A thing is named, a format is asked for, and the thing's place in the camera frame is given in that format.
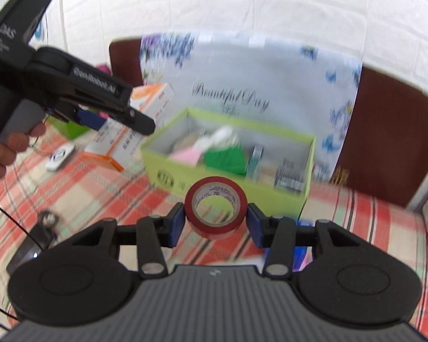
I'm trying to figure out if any red tape roll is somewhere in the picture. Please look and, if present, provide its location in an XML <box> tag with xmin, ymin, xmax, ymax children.
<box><xmin>184</xmin><ymin>176</ymin><xmax>249</xmax><ymax>240</ymax></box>

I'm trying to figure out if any plaid blanket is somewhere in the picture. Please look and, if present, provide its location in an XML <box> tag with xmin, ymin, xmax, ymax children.
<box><xmin>0</xmin><ymin>121</ymin><xmax>428</xmax><ymax>341</ymax></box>

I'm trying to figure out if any black barcode box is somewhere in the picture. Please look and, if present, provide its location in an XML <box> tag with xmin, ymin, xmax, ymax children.
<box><xmin>274</xmin><ymin>160</ymin><xmax>306</xmax><ymax>192</ymax></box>

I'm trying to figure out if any blue package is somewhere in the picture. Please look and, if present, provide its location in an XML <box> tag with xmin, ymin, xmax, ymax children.
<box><xmin>293</xmin><ymin>217</ymin><xmax>315</xmax><ymax>272</ymax></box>

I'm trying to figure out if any black cable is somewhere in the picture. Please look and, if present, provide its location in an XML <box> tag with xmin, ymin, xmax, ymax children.
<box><xmin>0</xmin><ymin>139</ymin><xmax>45</xmax><ymax>328</ymax></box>

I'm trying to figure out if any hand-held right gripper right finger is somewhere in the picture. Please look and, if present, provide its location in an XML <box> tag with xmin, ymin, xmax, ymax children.
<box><xmin>248</xmin><ymin>203</ymin><xmax>362</xmax><ymax>279</ymax></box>

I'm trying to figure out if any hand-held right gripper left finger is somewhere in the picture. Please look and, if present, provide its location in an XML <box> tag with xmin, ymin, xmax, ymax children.
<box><xmin>69</xmin><ymin>202</ymin><xmax>185</xmax><ymax>279</ymax></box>

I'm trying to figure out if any small green box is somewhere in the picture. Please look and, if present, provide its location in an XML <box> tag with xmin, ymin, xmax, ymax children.
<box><xmin>203</xmin><ymin>145</ymin><xmax>247</xmax><ymax>176</ymax></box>

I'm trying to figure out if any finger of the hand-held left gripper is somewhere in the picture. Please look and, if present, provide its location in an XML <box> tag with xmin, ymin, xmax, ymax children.
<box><xmin>52</xmin><ymin>106</ymin><xmax>105</xmax><ymax>131</ymax></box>
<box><xmin>30</xmin><ymin>46</ymin><xmax>156</xmax><ymax>136</ymax></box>

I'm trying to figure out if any blue gradient box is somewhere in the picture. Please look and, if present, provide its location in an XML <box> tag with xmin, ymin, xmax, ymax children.
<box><xmin>247</xmin><ymin>144</ymin><xmax>267</xmax><ymax>179</ymax></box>

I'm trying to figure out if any person's left hand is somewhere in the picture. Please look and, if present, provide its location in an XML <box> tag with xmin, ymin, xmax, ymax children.
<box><xmin>0</xmin><ymin>90</ymin><xmax>47</xmax><ymax>181</ymax></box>

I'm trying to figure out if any orange white medicine box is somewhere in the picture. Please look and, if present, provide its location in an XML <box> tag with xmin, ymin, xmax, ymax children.
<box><xmin>84</xmin><ymin>116</ymin><xmax>145</xmax><ymax>172</ymax></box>

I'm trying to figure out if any white remote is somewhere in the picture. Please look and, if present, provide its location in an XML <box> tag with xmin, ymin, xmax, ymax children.
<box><xmin>45</xmin><ymin>143</ymin><xmax>76</xmax><ymax>172</ymax></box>

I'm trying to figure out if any orange white carton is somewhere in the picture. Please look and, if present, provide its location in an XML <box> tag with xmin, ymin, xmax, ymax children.
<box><xmin>129</xmin><ymin>82</ymin><xmax>176</xmax><ymax>122</ymax></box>

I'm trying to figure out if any pink glove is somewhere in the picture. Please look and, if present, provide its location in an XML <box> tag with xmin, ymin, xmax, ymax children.
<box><xmin>168</xmin><ymin>147</ymin><xmax>205</xmax><ymax>165</ymax></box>

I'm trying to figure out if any black phone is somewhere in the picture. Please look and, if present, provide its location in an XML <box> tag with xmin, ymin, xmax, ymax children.
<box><xmin>6</xmin><ymin>225</ymin><xmax>55</xmax><ymax>276</ymax></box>

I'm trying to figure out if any lime green storage box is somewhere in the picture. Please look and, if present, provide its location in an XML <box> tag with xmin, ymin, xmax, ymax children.
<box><xmin>140</xmin><ymin>108</ymin><xmax>316</xmax><ymax>210</ymax></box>

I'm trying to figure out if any green tray with cables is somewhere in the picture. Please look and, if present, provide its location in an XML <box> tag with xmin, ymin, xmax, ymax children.
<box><xmin>55</xmin><ymin>118</ymin><xmax>94</xmax><ymax>140</ymax></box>

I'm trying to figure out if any brown wooden headboard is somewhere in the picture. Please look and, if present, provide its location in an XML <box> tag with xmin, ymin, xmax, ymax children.
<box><xmin>108</xmin><ymin>36</ymin><xmax>428</xmax><ymax>211</ymax></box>

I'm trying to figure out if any white glove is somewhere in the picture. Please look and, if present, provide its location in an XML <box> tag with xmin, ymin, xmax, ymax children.
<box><xmin>194</xmin><ymin>126</ymin><xmax>238</xmax><ymax>151</ymax></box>

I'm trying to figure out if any metal key ring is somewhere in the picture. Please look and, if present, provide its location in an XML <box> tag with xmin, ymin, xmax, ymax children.
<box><xmin>38</xmin><ymin>210</ymin><xmax>60</xmax><ymax>226</ymax></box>

